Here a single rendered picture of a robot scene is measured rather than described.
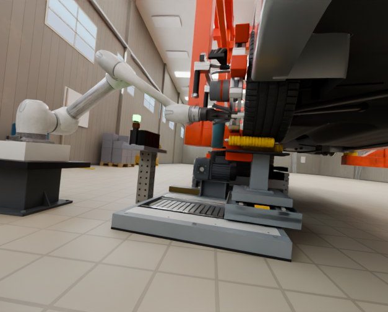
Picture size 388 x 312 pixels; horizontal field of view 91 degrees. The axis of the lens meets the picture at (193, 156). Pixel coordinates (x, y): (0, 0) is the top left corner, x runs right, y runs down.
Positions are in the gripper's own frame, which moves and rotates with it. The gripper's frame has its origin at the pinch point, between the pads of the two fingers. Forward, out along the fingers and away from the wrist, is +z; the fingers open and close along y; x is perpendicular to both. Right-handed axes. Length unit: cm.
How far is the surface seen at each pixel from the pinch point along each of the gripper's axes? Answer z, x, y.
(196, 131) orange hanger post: -36, 45, -45
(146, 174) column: -67, -4, -52
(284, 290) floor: 19, -73, -18
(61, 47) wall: -403, 312, -24
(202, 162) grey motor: -25, 11, -50
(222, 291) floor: 0, -78, -13
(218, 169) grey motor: -12, 10, -54
